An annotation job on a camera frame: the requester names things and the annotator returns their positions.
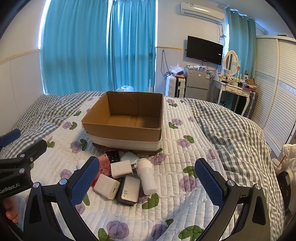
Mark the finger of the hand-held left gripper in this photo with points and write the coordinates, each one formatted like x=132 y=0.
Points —
x=10 y=136
x=34 y=149

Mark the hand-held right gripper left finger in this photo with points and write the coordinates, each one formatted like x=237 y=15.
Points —
x=85 y=182

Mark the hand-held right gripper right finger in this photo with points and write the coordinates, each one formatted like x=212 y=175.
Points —
x=209 y=183

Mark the white square adapter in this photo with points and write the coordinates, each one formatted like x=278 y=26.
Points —
x=106 y=186

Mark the pink patterned card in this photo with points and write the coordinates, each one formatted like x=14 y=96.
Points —
x=104 y=166

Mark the white plug charger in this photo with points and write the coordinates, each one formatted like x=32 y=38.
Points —
x=120 y=169

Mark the black remote control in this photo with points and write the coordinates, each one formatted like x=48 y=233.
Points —
x=112 y=156

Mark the grey power charger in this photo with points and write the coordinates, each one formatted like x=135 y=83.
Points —
x=129 y=190

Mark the white oval case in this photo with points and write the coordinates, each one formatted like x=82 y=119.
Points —
x=129 y=157

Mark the brown cardboard box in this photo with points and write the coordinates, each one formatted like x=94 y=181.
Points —
x=124 y=136

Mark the white cylindrical bottle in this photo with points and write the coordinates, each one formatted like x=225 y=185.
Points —
x=148 y=178

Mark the person's left hand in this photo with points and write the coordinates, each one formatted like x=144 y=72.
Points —
x=11 y=208

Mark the grey checked bed sheet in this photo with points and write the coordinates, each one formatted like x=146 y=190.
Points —
x=46 y=109

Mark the grey checked duvet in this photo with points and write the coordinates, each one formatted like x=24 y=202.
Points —
x=231 y=129

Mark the cup with red straw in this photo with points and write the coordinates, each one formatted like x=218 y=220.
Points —
x=278 y=163

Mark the white quilted jacket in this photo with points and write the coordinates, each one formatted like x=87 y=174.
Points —
x=290 y=153

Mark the grey suitcase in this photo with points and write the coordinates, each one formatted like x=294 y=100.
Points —
x=252 y=104

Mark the white dressing table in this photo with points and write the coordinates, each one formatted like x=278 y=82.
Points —
x=233 y=89

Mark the silver small fridge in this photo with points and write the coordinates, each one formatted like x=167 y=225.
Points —
x=197 y=83

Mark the white suitcase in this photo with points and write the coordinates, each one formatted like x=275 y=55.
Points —
x=175 y=87

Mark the white plastic bag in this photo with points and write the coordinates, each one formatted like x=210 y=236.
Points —
x=126 y=88

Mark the small open cardboard box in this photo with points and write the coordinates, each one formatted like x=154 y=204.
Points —
x=251 y=83

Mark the wide blue curtain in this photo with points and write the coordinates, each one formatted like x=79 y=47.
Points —
x=74 y=46

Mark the white slatted wardrobe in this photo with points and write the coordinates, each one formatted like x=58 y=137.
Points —
x=275 y=88

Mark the clear plastic bag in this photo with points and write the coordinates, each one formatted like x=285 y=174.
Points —
x=177 y=69

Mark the white oval mirror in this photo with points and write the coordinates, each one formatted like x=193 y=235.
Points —
x=230 y=62

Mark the narrow blue curtain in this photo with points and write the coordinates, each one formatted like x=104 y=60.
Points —
x=131 y=46

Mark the blue curtain beside wardrobe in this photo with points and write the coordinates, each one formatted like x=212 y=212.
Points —
x=240 y=41

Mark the white air conditioner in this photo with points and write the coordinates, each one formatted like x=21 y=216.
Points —
x=202 y=11

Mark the black wall television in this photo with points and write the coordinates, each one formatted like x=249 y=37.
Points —
x=204 y=49

